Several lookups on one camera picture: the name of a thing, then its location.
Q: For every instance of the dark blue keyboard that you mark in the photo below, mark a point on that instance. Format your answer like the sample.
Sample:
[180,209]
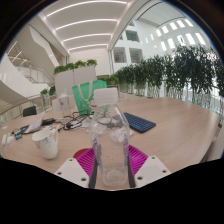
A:
[140,123]

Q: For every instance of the green tote bag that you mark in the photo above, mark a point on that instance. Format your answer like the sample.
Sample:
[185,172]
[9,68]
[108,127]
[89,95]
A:
[83,96]

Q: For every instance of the white ceramic mug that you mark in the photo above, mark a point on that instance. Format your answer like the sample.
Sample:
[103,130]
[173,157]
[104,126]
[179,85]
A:
[46,143]

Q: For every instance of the clear tumbler with white lid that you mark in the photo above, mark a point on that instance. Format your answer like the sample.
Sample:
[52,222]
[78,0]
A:
[64,105]

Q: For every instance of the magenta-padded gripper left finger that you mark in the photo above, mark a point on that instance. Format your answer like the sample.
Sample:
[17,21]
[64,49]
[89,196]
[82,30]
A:
[71,170]

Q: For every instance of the white booklet on brown stand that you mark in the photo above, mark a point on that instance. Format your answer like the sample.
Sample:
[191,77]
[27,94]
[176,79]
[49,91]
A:
[34,126]

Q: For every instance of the black chair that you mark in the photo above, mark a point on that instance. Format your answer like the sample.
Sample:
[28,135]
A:
[30,111]

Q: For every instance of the black charger block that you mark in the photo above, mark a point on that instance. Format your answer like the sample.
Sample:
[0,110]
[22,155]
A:
[48,121]

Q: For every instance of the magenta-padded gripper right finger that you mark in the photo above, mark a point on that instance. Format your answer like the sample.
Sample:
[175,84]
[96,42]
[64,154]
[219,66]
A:
[150,168]

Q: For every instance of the small potted plants by railing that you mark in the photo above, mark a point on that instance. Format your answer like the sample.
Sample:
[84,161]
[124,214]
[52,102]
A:
[51,90]

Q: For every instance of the row of green potted trees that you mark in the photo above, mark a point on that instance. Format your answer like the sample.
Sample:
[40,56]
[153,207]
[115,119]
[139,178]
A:
[173,71]

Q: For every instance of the white cabinet topped with plants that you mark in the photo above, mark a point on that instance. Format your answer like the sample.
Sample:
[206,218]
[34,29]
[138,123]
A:
[75,78]

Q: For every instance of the small teal item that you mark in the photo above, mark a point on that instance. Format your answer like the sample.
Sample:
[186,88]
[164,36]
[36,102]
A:
[18,136]

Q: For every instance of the clear plastic bottle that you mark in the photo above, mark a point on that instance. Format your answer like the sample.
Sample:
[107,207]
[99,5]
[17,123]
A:
[109,133]

